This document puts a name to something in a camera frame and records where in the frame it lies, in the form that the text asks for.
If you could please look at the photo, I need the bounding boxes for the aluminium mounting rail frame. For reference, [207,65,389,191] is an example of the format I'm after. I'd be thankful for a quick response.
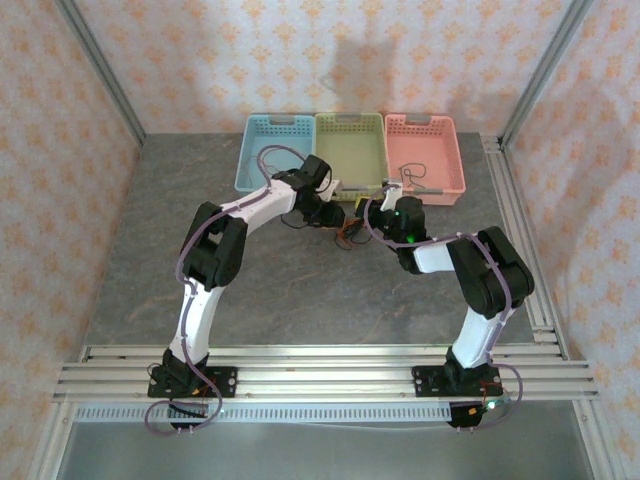
[52,343,601,404]

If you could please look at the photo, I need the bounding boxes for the blue perforated plastic basket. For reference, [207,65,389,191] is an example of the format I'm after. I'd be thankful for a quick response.
[234,113,319,196]

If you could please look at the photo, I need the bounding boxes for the pink perforated plastic basket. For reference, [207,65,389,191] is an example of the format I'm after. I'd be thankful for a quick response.
[383,112,467,207]

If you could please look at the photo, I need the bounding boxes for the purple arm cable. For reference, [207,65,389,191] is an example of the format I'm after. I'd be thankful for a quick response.
[144,144,314,437]
[362,183,525,432]

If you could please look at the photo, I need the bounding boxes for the aluminium table side rail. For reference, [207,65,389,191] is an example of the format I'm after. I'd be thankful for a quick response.
[479,132,571,361]

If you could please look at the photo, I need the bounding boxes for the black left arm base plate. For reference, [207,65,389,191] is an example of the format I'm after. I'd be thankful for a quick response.
[148,366,239,400]

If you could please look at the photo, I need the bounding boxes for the cable pile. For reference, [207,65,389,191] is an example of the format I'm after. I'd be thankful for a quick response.
[333,219,374,252]

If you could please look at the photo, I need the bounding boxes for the slotted grey cable duct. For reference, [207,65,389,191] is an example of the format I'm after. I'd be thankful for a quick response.
[74,403,454,425]

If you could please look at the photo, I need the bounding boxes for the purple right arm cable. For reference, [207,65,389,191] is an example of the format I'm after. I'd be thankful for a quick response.
[362,183,525,432]

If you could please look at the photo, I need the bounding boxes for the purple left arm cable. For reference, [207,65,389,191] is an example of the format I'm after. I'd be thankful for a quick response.
[144,144,314,437]

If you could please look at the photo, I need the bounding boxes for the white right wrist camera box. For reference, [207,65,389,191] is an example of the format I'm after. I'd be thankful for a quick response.
[380,181,404,214]

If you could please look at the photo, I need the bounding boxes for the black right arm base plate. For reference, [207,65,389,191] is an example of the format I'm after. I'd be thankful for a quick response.
[411,364,503,400]

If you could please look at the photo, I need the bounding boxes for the thin black cable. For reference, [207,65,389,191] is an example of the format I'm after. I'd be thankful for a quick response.
[397,162,441,194]

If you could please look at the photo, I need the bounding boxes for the aluminium frame post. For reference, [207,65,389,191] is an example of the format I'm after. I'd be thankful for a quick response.
[53,0,149,147]
[499,0,596,147]

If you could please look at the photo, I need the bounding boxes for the grey metal panel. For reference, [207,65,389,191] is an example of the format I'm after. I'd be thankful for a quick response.
[57,419,591,480]

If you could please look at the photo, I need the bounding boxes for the green perforated plastic basket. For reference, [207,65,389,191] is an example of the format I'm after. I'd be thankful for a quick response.
[313,112,389,203]

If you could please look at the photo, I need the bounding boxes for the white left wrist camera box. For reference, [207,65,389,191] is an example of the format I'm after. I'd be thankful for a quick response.
[319,177,345,204]

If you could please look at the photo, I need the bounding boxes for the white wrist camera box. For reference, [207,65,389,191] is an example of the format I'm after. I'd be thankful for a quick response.
[319,177,345,204]
[380,181,404,214]

